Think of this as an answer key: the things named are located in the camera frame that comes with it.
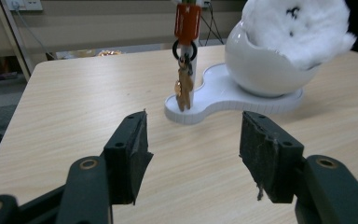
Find white stand with pole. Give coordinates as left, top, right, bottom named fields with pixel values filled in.
left=163, top=0, right=305, bottom=126

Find bundle of black cables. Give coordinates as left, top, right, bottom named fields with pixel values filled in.
left=198, top=0, right=228, bottom=48

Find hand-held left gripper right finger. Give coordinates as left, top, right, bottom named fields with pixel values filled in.
left=239, top=110, right=306, bottom=205

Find grey socket cable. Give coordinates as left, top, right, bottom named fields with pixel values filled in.
left=14, top=8, right=58, bottom=61

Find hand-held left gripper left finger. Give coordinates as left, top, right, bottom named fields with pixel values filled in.
left=103, top=109, right=155, bottom=206

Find golden shiny object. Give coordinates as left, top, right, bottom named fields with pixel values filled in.
left=97, top=49, right=124, bottom=58

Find white egg-shaped bowl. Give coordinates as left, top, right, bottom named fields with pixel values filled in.
left=224, top=20, right=322, bottom=99

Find white plush toy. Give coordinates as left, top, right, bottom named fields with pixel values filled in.
left=241, top=0, right=358, bottom=71

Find white wall power socket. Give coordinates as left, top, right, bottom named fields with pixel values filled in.
left=4, top=0, right=44, bottom=12

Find brass keys with orange tag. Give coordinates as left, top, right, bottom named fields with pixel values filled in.
left=171, top=2, right=203, bottom=113

